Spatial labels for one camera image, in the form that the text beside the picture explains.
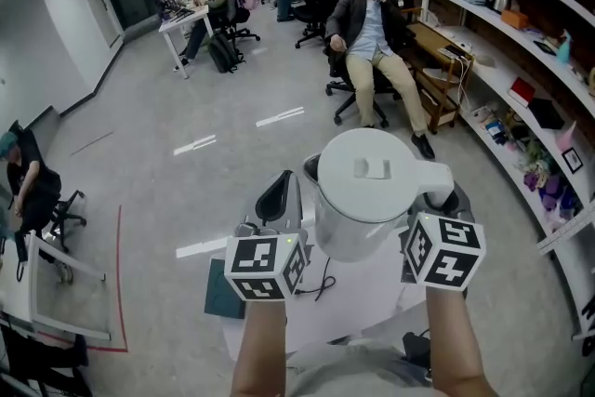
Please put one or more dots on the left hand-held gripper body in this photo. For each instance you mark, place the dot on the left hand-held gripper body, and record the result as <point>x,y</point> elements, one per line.
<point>253,258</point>

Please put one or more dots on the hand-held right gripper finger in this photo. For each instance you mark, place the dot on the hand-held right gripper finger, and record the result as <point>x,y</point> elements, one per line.
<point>462,200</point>
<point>420,205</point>

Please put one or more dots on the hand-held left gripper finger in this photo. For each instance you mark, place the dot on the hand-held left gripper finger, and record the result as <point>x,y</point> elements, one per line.
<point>258,205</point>
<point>295,204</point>

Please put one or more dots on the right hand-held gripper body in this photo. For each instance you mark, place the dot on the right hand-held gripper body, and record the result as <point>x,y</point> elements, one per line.
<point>446,251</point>

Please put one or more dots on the white electric kettle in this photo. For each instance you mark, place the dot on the white electric kettle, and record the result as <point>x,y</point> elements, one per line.
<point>367,181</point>

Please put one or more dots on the person's right forearm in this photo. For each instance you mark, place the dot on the person's right forearm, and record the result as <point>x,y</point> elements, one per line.
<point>458,339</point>

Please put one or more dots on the person's left forearm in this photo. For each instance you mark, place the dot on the person's left forearm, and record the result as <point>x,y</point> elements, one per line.
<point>258,348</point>

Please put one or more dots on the dark green box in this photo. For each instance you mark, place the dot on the dark green box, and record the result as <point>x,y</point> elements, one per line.
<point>220,297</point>

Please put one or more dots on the small blue box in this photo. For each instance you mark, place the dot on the small blue box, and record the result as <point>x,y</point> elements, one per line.
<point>496,132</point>

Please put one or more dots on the purple artificial flowers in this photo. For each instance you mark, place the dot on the purple artificial flowers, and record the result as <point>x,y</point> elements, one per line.
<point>553,193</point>

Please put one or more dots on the white coffee table with drawers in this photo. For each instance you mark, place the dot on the white coffee table with drawers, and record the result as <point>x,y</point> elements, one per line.
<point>362,307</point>

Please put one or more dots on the black power adapter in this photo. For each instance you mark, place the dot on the black power adapter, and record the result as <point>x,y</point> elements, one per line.
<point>417,355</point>

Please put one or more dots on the black flat box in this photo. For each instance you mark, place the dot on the black flat box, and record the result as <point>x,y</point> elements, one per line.
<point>546,114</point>

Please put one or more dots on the pink cone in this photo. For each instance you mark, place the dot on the pink cone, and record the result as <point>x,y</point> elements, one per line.
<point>568,139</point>

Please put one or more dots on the red book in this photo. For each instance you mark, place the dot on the red book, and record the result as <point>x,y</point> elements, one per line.
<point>520,92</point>

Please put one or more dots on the black office chair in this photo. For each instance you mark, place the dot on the black office chair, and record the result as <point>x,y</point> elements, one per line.
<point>239,14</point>
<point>344,88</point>
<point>67,218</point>

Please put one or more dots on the white shelving unit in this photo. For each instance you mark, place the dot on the white shelving unit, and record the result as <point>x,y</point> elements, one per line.
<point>502,79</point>

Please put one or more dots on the wooden side cart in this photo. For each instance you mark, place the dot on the wooden side cart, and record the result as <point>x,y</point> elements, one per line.
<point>437,74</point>

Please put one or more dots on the person's light grey clothing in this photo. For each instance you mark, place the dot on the person's light grey clothing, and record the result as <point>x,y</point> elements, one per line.
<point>362,372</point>

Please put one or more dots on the black backpack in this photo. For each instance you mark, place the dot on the black backpack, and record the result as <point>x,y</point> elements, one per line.
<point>225,53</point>

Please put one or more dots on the red floor tape line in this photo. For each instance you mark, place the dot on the red floor tape line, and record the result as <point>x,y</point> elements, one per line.
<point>125,348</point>

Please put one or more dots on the black binoculars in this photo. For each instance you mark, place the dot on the black binoculars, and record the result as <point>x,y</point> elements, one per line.
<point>589,316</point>

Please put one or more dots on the silver teapot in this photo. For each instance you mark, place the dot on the silver teapot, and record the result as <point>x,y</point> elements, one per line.
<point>592,81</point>

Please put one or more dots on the teal spray bottle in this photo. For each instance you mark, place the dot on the teal spray bottle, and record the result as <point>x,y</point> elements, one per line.
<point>564,48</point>

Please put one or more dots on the orange box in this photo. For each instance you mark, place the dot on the orange box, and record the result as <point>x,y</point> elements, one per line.
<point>515,18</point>

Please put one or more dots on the white office desk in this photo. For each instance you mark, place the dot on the white office desk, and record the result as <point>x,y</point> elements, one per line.
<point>18,283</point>
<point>183,21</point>

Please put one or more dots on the small black picture frame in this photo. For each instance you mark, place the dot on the small black picture frame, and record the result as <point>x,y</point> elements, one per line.
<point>572,160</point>

